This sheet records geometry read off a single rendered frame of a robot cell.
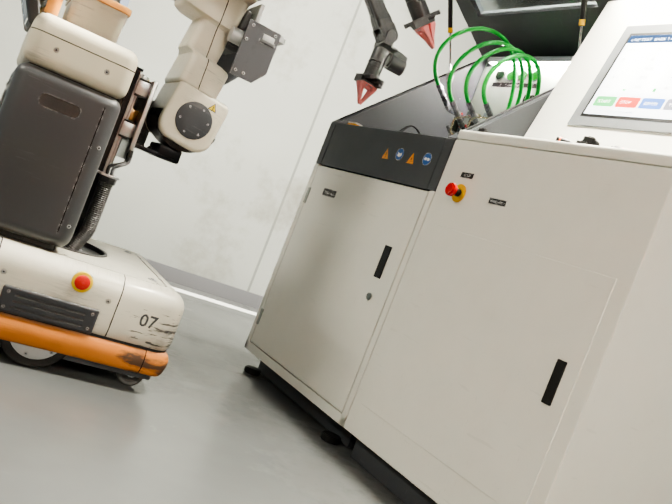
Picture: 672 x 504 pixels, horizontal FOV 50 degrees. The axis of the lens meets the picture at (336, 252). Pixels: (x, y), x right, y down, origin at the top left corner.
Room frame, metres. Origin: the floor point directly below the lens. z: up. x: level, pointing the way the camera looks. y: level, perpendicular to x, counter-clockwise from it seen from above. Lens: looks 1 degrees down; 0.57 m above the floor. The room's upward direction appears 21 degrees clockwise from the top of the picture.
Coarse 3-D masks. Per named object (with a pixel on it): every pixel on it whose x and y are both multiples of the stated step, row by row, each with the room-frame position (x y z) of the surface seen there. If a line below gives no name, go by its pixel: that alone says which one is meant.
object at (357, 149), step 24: (336, 144) 2.55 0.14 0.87; (360, 144) 2.43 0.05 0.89; (384, 144) 2.32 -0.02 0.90; (408, 144) 2.22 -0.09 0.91; (432, 144) 2.12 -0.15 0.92; (336, 168) 2.52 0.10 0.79; (360, 168) 2.39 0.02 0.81; (384, 168) 2.28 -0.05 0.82; (408, 168) 2.18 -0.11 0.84; (432, 168) 2.09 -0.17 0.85
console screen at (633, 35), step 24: (624, 48) 2.07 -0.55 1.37; (648, 48) 2.01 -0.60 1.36; (600, 72) 2.09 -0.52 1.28; (624, 72) 2.02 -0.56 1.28; (648, 72) 1.96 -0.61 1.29; (600, 96) 2.04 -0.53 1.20; (624, 96) 1.97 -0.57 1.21; (648, 96) 1.91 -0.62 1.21; (576, 120) 2.05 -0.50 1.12; (600, 120) 1.99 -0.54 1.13; (624, 120) 1.93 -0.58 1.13; (648, 120) 1.87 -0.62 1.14
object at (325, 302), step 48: (336, 192) 2.46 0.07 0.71; (384, 192) 2.24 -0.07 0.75; (336, 240) 2.37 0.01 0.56; (384, 240) 2.16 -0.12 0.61; (288, 288) 2.51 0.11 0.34; (336, 288) 2.28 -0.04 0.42; (384, 288) 2.09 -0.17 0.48; (288, 336) 2.42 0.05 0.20; (336, 336) 2.20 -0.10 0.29; (336, 384) 2.13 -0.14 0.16
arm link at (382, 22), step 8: (368, 0) 2.49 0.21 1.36; (376, 0) 2.49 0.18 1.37; (368, 8) 2.51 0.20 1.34; (376, 8) 2.49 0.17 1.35; (384, 8) 2.51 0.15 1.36; (376, 16) 2.50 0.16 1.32; (384, 16) 2.50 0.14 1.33; (376, 24) 2.51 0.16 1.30; (384, 24) 2.50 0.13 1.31; (392, 24) 2.51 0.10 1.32; (376, 32) 2.55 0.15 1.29; (384, 32) 2.50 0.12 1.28; (376, 40) 2.56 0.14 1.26
